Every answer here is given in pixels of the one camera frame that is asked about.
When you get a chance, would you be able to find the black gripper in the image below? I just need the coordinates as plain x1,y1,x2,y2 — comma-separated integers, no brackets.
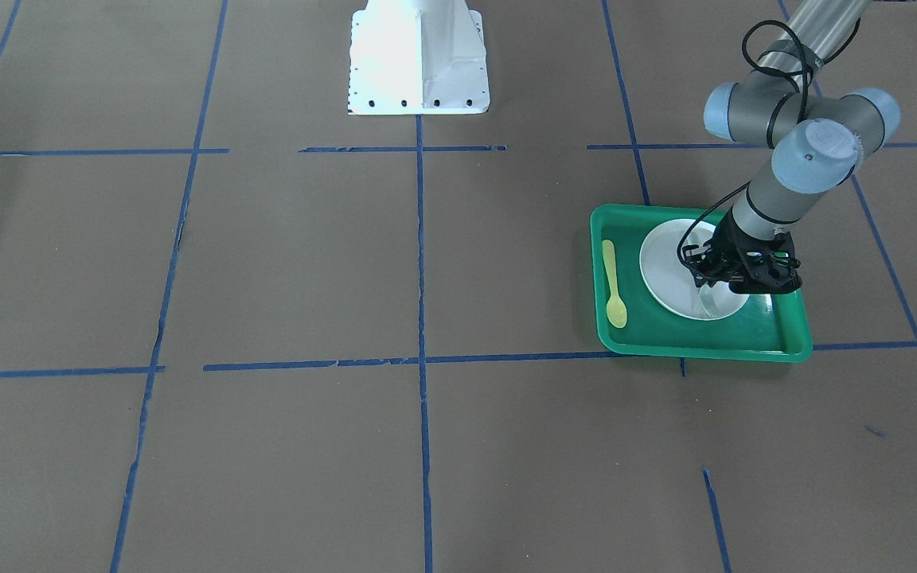
680,215,803,296

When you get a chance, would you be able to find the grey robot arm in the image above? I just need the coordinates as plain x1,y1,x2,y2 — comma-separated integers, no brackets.
677,1,902,296

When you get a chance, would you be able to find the green plastic tray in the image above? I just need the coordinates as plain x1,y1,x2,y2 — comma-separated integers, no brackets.
590,204,813,363

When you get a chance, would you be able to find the white round plate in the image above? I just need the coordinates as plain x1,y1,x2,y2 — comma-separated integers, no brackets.
639,219,749,322

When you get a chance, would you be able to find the yellow plastic spoon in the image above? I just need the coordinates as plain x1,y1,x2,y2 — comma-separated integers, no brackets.
601,239,627,329

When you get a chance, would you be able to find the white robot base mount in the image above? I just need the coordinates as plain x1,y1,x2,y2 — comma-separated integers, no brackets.
347,1,491,116

